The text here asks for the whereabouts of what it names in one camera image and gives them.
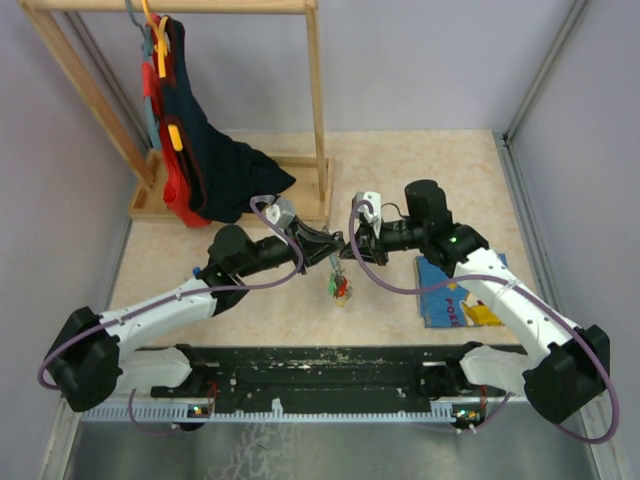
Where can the yellow hanger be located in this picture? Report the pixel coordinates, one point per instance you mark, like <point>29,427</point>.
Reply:
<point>160,52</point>

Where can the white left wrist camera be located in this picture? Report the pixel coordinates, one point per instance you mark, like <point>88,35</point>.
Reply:
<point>281,213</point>

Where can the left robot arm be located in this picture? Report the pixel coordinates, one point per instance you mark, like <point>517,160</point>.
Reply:
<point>98,354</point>

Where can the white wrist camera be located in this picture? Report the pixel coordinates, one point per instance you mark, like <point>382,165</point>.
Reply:
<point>281,213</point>
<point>369,210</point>

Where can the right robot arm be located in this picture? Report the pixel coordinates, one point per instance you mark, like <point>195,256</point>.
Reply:
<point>563,366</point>

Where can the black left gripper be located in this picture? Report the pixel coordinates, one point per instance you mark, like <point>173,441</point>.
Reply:
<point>313,244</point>

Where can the red garment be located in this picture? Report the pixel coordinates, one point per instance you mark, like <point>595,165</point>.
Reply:
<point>176,192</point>

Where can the dark navy garment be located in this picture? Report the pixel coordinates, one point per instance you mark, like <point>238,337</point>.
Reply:
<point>224,174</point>

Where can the teal hanger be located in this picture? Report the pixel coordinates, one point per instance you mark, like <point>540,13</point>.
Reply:
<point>147,90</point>

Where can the wooden clothes rack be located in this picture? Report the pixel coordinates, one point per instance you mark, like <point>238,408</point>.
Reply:
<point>311,193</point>

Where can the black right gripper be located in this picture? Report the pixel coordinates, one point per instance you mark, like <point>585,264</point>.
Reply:
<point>368,249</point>

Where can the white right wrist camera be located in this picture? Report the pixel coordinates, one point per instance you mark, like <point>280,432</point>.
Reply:
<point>369,210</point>

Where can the blue yellow booklet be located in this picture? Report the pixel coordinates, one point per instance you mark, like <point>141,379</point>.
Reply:
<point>451,306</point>

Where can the aluminium corner rail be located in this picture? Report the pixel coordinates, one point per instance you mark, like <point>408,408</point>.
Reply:
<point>567,29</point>

